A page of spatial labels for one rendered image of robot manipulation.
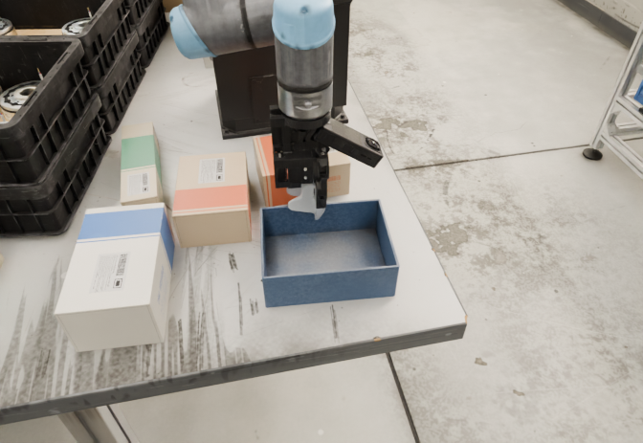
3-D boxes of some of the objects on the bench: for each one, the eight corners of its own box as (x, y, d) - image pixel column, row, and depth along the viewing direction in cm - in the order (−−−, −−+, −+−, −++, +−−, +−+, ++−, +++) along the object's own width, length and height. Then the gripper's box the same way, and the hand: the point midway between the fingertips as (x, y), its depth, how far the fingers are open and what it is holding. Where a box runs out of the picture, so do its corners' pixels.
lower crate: (149, 73, 131) (138, 28, 123) (117, 140, 109) (100, 90, 101) (-6, 75, 131) (-28, 30, 123) (-71, 142, 108) (-102, 92, 100)
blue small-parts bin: (376, 228, 89) (380, 198, 84) (395, 296, 78) (400, 266, 73) (262, 236, 87) (259, 207, 83) (265, 308, 76) (261, 278, 72)
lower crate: (172, 26, 153) (164, -15, 145) (149, 73, 131) (138, 28, 123) (40, 27, 153) (24, -14, 145) (-6, 75, 131) (-28, 30, 123)
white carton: (102, 248, 85) (86, 209, 79) (175, 241, 87) (165, 202, 81) (76, 352, 71) (53, 314, 65) (164, 343, 72) (149, 303, 66)
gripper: (268, 93, 74) (277, 201, 88) (271, 128, 67) (279, 239, 81) (326, 90, 75) (325, 198, 89) (335, 124, 68) (332, 235, 82)
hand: (321, 210), depth 84 cm, fingers closed
